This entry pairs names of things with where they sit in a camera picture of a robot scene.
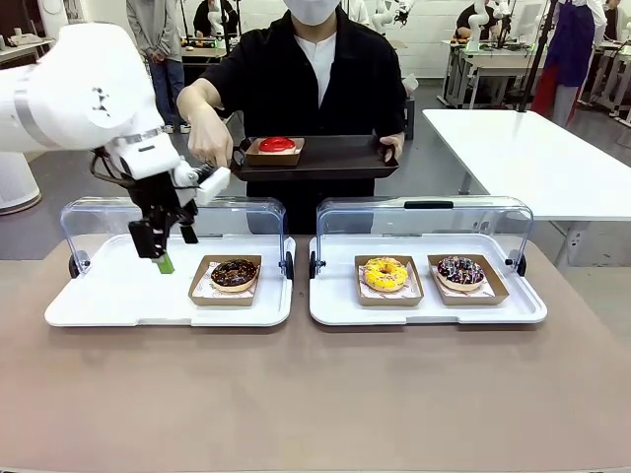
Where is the bystander in grey hoodie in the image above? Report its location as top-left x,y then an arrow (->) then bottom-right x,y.
125,0 -> 193,136

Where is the yellow sprinkled donut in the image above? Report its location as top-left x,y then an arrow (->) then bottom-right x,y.
362,256 -> 411,294

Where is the clear plastic display lid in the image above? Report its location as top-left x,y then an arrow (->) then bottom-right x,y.
59,195 -> 296,283
309,195 -> 535,283

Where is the grey background work table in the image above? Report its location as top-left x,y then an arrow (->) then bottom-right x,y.
440,38 -> 544,110

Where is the dark brown serving tray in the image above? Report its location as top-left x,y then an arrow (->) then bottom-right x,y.
230,134 -> 400,183

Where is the white printed paper liner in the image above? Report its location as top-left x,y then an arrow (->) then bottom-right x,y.
191,260 -> 260,301
435,265 -> 496,299
358,260 -> 423,301

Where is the person's right forearm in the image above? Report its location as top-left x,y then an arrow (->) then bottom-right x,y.
175,77 -> 224,130

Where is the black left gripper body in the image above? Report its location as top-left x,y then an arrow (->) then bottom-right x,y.
128,171 -> 199,234

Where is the white display tray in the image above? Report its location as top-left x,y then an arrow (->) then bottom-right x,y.
308,233 -> 549,327
43,233 -> 298,329

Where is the person in black jacket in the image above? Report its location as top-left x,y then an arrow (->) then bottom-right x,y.
195,3 -> 411,237

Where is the person's right hand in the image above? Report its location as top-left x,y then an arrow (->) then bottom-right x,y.
187,109 -> 235,171

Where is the bystander in purple apron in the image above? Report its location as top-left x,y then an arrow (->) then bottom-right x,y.
530,0 -> 608,130

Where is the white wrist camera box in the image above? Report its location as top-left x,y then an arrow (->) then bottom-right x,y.
193,166 -> 233,206

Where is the purple chocolate sprinkled donut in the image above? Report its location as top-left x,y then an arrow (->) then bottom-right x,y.
436,254 -> 486,293

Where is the black vertical stand pole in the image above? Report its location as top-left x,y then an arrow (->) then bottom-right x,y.
514,0 -> 562,114

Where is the brown cardboard donut boat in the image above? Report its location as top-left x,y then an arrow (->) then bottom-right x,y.
187,253 -> 264,308
353,253 -> 426,308
244,137 -> 307,168
426,253 -> 511,307

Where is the person's left hand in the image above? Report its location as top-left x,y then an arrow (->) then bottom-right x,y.
379,132 -> 407,165

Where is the white face mask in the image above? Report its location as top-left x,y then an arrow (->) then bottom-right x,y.
284,0 -> 342,27

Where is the red glazed donut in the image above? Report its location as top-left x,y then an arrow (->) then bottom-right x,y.
257,136 -> 298,155

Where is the black robot wrist cable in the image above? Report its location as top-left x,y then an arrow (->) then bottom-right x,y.
89,146 -> 135,191

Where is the white side table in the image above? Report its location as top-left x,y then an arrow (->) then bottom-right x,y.
421,107 -> 631,271

